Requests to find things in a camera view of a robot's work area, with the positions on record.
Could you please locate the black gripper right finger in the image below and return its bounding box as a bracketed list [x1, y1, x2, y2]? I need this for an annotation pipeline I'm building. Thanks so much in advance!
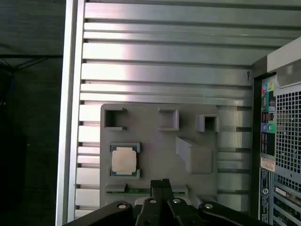
[162, 178, 262, 226]

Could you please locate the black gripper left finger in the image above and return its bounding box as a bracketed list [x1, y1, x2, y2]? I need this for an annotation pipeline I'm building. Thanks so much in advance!
[67, 178, 166, 226]

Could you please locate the silver CPU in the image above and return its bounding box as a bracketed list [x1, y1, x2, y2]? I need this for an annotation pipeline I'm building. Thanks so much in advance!
[110, 144, 140, 177]

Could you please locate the green RAM stick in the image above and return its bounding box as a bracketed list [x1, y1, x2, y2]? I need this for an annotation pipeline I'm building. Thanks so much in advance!
[106, 187, 186, 195]

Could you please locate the grey plastic parts rack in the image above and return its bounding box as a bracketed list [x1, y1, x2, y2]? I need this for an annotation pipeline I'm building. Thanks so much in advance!
[100, 103, 220, 214]

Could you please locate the black open PC case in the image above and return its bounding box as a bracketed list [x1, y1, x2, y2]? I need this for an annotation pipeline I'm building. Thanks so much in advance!
[250, 35, 301, 226]

